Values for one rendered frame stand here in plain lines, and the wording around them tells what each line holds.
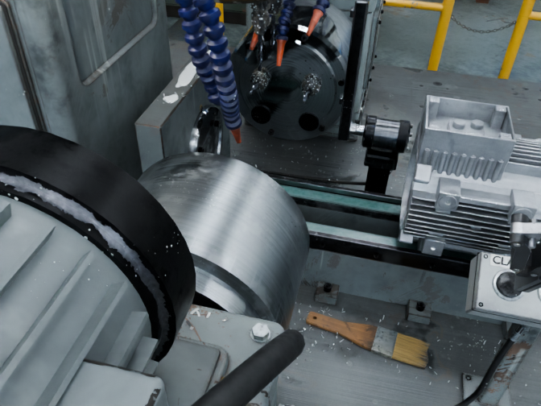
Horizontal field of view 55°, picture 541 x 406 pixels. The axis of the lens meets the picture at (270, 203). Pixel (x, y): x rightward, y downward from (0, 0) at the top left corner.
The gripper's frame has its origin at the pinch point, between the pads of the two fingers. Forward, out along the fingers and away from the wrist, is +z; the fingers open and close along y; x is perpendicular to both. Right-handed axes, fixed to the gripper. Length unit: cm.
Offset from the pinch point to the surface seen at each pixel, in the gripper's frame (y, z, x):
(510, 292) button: 0.0, 7.2, 1.1
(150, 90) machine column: 58, 24, -26
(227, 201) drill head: 32.5, -2.6, -0.9
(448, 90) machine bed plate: -1, 86, -72
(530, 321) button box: -2.9, 8.9, 3.5
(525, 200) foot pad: -3.4, 15.7, -13.7
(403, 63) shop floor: 6, 261, -195
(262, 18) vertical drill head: 35.1, 1.3, -27.3
